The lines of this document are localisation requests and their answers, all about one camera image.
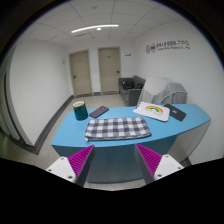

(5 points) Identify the purple smartphone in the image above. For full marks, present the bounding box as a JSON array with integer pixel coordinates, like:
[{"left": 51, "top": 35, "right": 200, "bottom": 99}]
[{"left": 90, "top": 106, "right": 109, "bottom": 118}]

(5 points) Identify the left beige door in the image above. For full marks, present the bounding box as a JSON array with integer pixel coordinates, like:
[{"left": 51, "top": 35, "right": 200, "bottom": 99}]
[{"left": 70, "top": 51, "right": 92, "bottom": 96}]

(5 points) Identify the wall logo sign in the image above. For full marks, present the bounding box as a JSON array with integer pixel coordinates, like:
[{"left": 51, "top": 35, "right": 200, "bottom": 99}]
[{"left": 145, "top": 40, "right": 190, "bottom": 54}]

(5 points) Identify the ceiling strip light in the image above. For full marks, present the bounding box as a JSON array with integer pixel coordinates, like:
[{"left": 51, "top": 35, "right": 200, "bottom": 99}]
[{"left": 71, "top": 24, "right": 119, "bottom": 34}]

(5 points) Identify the beige door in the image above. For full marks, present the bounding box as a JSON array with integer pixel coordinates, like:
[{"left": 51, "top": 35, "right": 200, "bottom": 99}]
[
  {"left": 70, "top": 51, "right": 92, "bottom": 96},
  {"left": 99, "top": 47, "right": 120, "bottom": 93}
]

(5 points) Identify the right beige door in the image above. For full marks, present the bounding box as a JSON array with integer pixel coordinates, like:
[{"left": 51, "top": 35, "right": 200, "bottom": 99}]
[{"left": 99, "top": 47, "right": 120, "bottom": 93}]

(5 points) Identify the dark green mug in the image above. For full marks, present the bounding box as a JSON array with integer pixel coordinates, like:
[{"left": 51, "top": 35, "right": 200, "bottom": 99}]
[{"left": 73, "top": 101, "right": 88, "bottom": 121}]

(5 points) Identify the white rainbow card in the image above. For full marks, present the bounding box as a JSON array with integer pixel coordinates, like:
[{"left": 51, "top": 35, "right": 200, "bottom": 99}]
[{"left": 133, "top": 102, "right": 170, "bottom": 122}]

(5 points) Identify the black tablet device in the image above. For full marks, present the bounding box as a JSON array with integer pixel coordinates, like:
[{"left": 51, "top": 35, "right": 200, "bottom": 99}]
[{"left": 165, "top": 104, "right": 186, "bottom": 121}]

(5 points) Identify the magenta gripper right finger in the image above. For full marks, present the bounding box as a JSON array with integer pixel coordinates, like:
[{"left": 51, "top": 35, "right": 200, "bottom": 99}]
[{"left": 134, "top": 144, "right": 183, "bottom": 184}]

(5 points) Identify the black bag on sofa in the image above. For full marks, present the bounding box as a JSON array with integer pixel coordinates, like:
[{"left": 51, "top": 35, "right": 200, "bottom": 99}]
[{"left": 122, "top": 80, "right": 134, "bottom": 90}]

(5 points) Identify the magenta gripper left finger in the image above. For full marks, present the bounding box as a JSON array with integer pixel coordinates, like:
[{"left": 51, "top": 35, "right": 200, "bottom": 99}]
[{"left": 46, "top": 145, "right": 95, "bottom": 187}]

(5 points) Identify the grey sofa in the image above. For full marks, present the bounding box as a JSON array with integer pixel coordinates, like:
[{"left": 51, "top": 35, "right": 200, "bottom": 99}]
[{"left": 118, "top": 76, "right": 145, "bottom": 106}]

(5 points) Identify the grey covered object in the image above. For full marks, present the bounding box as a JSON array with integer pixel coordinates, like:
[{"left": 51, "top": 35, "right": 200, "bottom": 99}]
[{"left": 138, "top": 77, "right": 187, "bottom": 105}]

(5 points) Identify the blue curved table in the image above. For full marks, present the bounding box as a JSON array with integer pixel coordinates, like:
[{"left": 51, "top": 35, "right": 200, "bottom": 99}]
[{"left": 52, "top": 104, "right": 210, "bottom": 183}]

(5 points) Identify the checkered grey white towel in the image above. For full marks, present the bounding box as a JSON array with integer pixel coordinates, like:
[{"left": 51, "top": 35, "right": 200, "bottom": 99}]
[{"left": 85, "top": 117, "right": 152, "bottom": 141}]

